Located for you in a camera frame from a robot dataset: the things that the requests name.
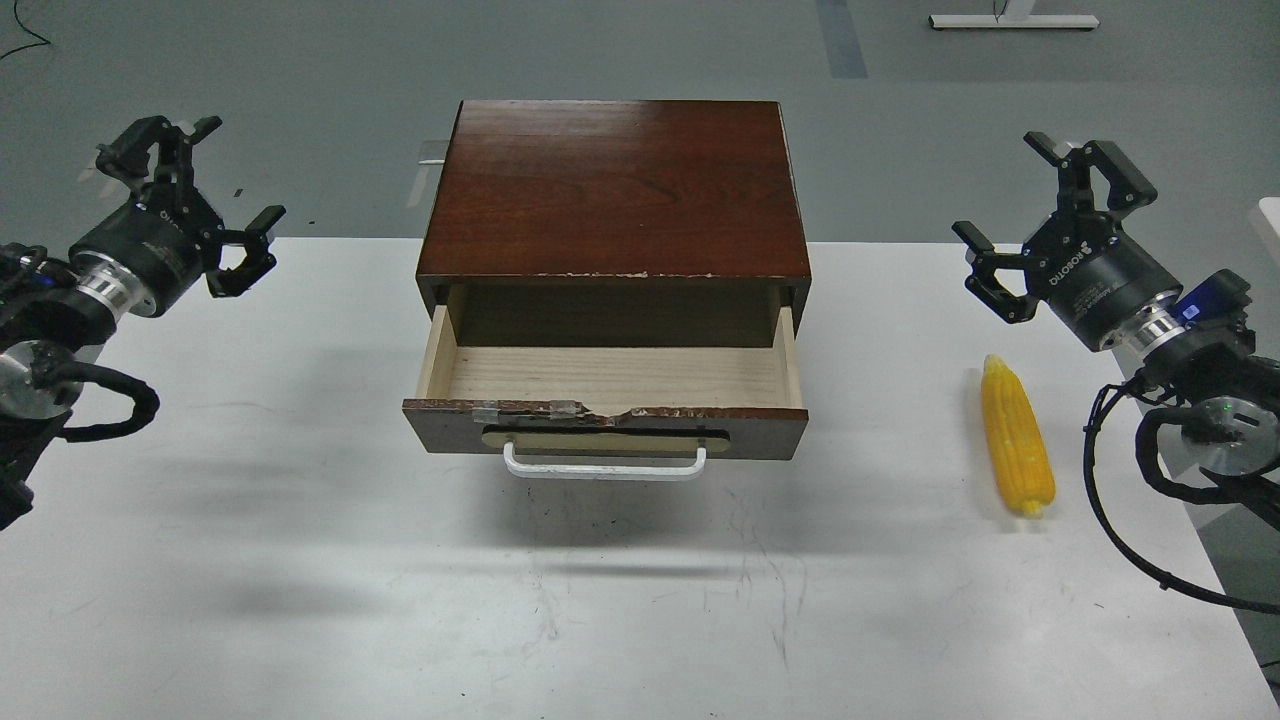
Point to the wooden drawer with white handle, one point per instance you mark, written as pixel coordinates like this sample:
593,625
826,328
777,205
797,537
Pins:
611,413

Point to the yellow corn cob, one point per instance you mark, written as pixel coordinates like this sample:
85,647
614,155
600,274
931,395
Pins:
1019,459

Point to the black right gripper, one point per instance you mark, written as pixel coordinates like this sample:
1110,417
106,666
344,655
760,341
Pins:
1093,279

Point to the dark wooden cabinet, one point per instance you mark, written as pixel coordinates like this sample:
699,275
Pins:
647,192

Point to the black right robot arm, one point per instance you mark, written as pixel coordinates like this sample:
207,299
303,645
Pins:
1218,443

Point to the white table leg base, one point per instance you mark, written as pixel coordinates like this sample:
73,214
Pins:
1013,16

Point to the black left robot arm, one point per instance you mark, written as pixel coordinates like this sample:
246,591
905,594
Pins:
59,313

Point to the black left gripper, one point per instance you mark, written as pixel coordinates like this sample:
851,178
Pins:
147,253

